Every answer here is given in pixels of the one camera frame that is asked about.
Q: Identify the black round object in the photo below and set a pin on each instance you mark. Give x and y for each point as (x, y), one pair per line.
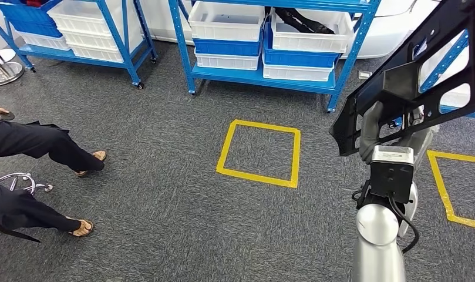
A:
(7, 116)

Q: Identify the black plastic panel part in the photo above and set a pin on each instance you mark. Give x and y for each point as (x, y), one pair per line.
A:
(400, 81)

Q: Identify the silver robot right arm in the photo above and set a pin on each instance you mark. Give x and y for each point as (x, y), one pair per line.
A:
(377, 257)

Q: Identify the chrome stanchion base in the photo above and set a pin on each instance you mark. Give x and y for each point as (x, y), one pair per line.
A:
(5, 72)

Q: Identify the person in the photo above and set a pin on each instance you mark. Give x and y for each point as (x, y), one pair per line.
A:
(27, 140)

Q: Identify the chrome chair base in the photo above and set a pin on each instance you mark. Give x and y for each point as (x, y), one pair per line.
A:
(15, 176)

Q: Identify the white plastic bin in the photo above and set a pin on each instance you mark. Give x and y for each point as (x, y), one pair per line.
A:
(225, 61)
(225, 33)
(295, 73)
(93, 39)
(97, 54)
(81, 17)
(42, 41)
(311, 43)

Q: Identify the blue rack on casters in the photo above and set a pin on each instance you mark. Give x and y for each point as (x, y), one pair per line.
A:
(85, 58)

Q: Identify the red item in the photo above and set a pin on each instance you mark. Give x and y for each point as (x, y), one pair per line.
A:
(35, 2)

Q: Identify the small white floor plate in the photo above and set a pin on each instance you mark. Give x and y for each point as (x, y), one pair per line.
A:
(364, 75)

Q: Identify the white car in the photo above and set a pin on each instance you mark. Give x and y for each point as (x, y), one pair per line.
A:
(385, 35)

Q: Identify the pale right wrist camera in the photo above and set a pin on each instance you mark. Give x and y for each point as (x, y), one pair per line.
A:
(392, 155)

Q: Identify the black right camera bracket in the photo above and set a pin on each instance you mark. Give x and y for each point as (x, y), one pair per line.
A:
(391, 183)

